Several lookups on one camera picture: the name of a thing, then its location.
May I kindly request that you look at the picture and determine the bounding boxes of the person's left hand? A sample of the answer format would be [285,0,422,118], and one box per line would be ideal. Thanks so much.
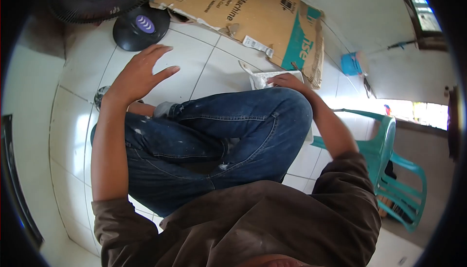
[102,44,181,107]

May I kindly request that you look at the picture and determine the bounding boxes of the person's right hand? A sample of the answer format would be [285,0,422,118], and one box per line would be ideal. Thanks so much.
[267,72,311,93]

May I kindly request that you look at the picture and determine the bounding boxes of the person's left thumb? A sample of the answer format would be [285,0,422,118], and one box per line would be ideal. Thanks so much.
[150,66,181,85]

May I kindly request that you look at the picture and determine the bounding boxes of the person's right fingers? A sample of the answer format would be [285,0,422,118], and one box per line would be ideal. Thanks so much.
[267,74,292,87]

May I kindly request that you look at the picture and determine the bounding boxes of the person's left fingers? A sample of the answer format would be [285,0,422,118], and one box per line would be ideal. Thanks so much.
[133,44,174,65]

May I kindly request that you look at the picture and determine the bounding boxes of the white cloth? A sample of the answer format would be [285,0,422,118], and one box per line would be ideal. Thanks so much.
[239,61,305,91]

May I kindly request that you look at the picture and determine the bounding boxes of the black standing fan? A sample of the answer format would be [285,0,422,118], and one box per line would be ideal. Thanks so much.
[47,0,176,52]

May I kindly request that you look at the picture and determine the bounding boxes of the brown cardboard box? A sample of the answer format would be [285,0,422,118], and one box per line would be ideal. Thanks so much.
[149,0,325,90]

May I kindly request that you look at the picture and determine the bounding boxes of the shiny round metal object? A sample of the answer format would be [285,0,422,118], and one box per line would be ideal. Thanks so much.
[94,86,112,112]

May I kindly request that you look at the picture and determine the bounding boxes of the person's legs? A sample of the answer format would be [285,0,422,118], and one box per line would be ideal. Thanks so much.
[90,86,314,218]

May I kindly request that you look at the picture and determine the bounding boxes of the teal plastic chair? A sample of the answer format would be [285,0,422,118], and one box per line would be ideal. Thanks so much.
[310,108,428,233]

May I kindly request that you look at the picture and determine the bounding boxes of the bright low window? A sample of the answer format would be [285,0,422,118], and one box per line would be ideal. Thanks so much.
[379,99,449,131]

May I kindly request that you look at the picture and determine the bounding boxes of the person's body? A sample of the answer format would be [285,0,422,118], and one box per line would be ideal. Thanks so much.
[91,151,382,267]

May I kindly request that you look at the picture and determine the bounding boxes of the dark framed window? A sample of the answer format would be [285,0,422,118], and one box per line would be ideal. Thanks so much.
[392,0,449,51]

